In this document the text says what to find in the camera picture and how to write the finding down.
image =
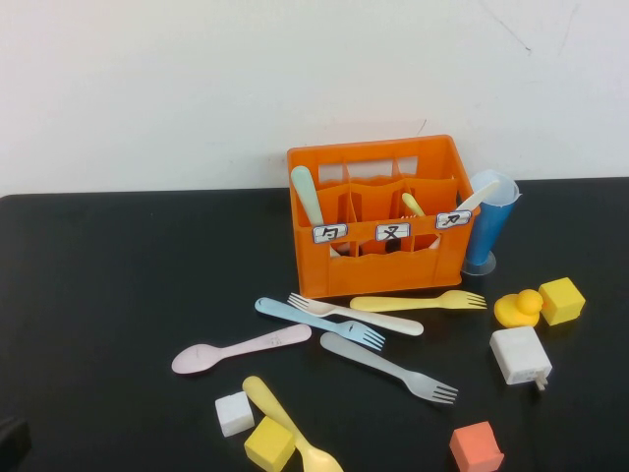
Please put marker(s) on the grey plastic fork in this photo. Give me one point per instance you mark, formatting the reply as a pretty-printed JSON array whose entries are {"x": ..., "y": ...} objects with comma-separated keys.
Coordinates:
[{"x": 362, "y": 356}]

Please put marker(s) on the pink plastic spoon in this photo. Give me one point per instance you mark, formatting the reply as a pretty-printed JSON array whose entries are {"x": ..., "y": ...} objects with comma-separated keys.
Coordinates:
[{"x": 195, "y": 358}]

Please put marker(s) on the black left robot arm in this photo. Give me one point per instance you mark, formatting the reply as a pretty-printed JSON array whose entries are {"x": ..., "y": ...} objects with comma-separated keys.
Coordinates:
[{"x": 12, "y": 445}]

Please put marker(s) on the orange plastic cutlery holder crate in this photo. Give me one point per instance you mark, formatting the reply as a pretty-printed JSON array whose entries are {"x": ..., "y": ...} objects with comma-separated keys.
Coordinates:
[{"x": 382, "y": 275}]

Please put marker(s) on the paper label spoon character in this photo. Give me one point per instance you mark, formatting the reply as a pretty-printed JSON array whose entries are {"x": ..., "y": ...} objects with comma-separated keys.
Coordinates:
[{"x": 329, "y": 233}]

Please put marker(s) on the mint green spoon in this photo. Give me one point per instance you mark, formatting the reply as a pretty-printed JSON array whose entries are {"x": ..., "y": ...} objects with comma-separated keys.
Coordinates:
[{"x": 304, "y": 189}]

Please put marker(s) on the paper label fork character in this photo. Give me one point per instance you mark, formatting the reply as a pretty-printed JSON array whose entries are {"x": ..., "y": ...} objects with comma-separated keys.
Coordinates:
[{"x": 392, "y": 232}]

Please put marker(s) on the light blue plastic fork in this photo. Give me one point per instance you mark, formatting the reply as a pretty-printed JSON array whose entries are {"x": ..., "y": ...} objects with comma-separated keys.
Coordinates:
[{"x": 284, "y": 310}]

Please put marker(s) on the yellow plastic fork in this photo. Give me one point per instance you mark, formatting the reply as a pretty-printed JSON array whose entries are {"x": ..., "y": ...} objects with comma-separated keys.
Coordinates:
[{"x": 392, "y": 302}]

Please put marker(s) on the small yellow utensil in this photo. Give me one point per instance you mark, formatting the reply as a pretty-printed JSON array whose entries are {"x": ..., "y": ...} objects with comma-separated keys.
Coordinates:
[{"x": 411, "y": 201}]

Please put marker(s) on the cream white plastic fork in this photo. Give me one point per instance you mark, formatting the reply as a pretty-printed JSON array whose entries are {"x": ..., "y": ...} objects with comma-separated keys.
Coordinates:
[{"x": 392, "y": 322}]

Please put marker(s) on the paper label knife character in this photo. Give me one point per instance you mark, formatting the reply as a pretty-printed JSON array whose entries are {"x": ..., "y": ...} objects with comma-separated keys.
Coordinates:
[{"x": 453, "y": 219}]

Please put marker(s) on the white plastic knife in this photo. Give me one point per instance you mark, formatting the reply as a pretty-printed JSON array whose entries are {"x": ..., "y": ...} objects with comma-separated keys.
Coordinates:
[{"x": 478, "y": 196}]

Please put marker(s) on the clear blue measuring cup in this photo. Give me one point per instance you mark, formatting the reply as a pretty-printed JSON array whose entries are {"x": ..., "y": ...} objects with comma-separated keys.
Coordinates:
[{"x": 483, "y": 236}]

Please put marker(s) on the yellow plastic spoon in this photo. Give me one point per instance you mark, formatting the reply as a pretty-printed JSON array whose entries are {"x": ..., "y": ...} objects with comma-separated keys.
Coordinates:
[{"x": 267, "y": 398}]

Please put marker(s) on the white foam cube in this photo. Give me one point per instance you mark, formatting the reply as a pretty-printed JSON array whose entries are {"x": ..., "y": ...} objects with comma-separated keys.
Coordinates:
[{"x": 234, "y": 413}]

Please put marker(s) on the yellow foam cube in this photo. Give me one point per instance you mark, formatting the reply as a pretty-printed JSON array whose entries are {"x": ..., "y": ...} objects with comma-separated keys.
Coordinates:
[
  {"x": 561, "y": 300},
  {"x": 268, "y": 445}
]

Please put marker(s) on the yellow rubber duck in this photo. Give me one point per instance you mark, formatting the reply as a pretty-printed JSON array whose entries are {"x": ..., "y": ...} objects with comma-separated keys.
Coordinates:
[{"x": 515, "y": 312}]

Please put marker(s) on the white charger plug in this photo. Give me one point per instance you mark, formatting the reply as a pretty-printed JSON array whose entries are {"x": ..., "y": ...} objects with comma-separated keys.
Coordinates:
[{"x": 517, "y": 356}]

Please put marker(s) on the orange foam cube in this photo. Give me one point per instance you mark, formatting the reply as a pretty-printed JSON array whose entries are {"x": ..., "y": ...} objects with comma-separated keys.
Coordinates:
[{"x": 473, "y": 447}]

